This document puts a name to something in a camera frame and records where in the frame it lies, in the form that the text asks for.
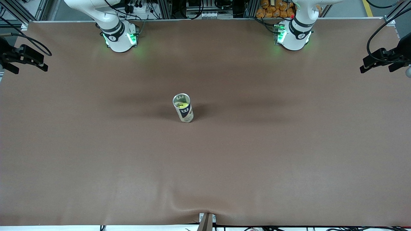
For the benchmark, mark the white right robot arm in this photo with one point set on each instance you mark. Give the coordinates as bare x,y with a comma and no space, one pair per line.
117,35

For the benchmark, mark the Roland Garros tennis ball can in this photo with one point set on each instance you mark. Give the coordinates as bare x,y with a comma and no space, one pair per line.
186,115

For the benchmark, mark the small white socket strip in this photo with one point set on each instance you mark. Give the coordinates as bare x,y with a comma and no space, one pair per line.
208,14

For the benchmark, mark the white power strip with plugs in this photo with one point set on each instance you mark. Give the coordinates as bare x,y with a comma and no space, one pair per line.
141,9

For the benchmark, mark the orange packaged goods pile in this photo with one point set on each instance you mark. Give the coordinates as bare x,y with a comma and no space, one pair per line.
273,9

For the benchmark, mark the yellow Wilson tennis ball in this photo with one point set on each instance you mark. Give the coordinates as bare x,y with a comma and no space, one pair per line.
183,105

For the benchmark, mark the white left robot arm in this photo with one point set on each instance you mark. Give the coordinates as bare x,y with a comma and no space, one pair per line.
295,35

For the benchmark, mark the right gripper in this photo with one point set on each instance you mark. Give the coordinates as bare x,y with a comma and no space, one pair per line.
7,53

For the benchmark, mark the aluminium frame beam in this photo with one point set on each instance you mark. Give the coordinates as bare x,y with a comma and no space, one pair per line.
393,16
14,12

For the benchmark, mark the table edge bracket post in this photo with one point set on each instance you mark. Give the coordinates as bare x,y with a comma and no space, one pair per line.
206,222

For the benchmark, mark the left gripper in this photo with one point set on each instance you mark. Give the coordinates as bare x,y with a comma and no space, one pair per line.
398,55

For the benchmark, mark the brown table mat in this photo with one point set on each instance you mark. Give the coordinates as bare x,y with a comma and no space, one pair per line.
205,173

